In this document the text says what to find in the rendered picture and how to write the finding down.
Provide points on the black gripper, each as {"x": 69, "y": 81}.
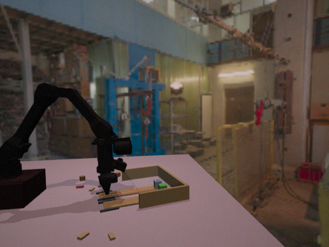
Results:
{"x": 107, "y": 177}

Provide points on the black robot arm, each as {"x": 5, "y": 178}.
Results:
{"x": 45, "y": 95}

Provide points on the brown u-shaped wooden wall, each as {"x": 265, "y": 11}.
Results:
{"x": 156, "y": 184}

